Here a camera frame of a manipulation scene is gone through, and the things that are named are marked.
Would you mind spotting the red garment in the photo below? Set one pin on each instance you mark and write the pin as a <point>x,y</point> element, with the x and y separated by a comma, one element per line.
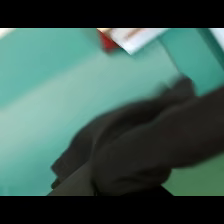
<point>107,42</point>

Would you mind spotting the white garment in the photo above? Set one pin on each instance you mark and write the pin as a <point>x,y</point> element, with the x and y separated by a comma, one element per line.
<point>140,37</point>

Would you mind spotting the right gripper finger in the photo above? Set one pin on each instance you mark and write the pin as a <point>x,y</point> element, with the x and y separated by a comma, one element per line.
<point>75,185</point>

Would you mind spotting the black garment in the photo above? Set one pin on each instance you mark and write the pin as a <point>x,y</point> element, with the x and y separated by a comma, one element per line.
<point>150,140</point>

